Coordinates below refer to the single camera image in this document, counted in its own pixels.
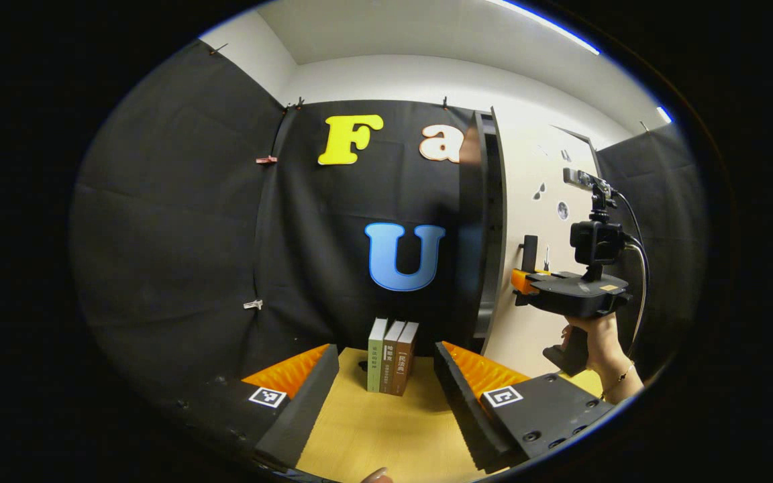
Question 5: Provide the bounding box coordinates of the black backdrop cloth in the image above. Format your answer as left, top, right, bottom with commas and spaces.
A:
71, 40, 706, 403

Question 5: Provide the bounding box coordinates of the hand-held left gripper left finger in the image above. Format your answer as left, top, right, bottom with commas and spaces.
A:
175, 343, 340, 470

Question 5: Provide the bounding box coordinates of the olive book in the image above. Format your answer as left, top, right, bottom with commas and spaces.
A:
380, 321, 407, 395

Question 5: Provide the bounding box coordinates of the thin bracelet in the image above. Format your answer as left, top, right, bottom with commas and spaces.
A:
600, 362, 635, 398

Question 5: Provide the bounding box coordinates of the black camera cable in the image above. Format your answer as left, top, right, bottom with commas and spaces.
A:
611, 190, 650, 356

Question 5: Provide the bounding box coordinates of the brown book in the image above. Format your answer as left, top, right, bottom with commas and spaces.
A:
390, 322, 420, 396

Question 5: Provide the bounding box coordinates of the grey cabinet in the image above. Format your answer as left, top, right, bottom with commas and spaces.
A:
457, 107, 605, 376

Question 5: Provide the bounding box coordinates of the green book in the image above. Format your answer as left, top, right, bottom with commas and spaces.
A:
367, 318, 389, 393

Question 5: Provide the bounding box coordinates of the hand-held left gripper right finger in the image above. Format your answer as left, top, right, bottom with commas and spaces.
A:
433, 340, 620, 474

